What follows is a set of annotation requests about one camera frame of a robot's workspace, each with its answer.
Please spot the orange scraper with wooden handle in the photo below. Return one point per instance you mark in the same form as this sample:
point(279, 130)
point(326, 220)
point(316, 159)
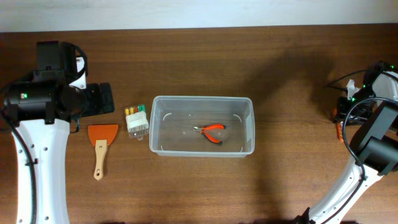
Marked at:
point(101, 136)

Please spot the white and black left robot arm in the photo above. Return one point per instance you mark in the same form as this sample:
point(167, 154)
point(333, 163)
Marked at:
point(39, 109)

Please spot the clear plastic storage container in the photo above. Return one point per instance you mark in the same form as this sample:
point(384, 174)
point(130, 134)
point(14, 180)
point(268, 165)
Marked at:
point(173, 117)

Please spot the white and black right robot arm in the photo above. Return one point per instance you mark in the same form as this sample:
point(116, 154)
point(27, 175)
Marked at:
point(363, 116)

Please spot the orange holder of drill bits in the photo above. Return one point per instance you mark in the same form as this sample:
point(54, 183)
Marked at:
point(338, 123)

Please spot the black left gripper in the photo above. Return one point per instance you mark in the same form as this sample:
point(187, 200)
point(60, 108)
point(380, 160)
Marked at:
point(104, 101)

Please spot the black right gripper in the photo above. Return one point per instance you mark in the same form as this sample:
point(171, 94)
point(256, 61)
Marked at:
point(357, 119)

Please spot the red handled small pliers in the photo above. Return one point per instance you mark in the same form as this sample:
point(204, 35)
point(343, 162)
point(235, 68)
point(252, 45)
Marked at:
point(207, 132)

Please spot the clear case of coloured screwdrivers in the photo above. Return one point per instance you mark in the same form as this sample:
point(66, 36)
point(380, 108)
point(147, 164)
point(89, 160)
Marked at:
point(136, 120)

